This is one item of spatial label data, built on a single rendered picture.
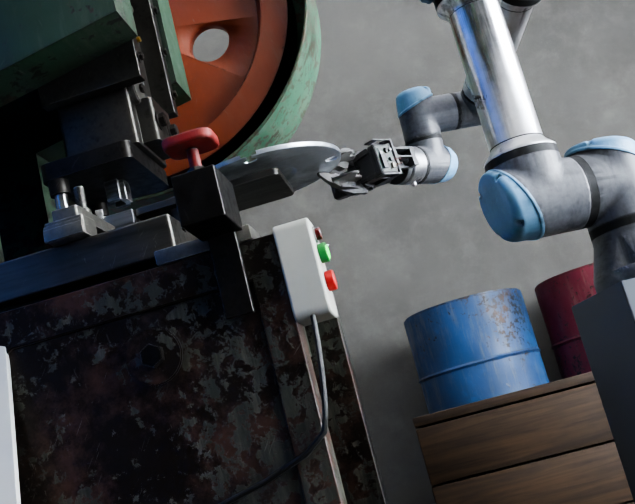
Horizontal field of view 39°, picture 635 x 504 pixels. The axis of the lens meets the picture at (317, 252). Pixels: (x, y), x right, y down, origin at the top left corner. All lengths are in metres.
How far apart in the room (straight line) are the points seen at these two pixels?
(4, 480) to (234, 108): 0.98
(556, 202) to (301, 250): 0.41
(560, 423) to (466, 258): 3.13
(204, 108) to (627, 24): 3.59
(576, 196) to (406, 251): 3.47
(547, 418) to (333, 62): 3.72
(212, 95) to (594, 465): 1.09
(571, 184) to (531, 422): 0.53
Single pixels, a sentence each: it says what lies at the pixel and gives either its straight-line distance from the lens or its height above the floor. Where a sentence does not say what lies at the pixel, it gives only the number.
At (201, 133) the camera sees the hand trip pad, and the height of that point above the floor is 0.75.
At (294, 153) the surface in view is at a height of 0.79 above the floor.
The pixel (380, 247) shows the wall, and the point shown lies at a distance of 4.84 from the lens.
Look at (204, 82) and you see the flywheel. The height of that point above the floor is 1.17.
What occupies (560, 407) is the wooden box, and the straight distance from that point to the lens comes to 1.74.
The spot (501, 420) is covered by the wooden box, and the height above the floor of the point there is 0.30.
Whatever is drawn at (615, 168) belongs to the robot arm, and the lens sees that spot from 1.43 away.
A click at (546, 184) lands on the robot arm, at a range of 1.37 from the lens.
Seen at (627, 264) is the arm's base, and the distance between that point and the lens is 1.41.
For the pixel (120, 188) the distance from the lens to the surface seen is 1.58.
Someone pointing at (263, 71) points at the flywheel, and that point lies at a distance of 1.95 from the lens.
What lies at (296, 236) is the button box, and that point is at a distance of 1.19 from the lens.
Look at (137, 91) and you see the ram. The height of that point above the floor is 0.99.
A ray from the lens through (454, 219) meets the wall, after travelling 4.85.
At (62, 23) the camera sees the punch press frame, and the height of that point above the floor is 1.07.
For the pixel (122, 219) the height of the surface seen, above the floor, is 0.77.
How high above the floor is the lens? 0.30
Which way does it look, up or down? 13 degrees up
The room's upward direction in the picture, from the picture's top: 15 degrees counter-clockwise
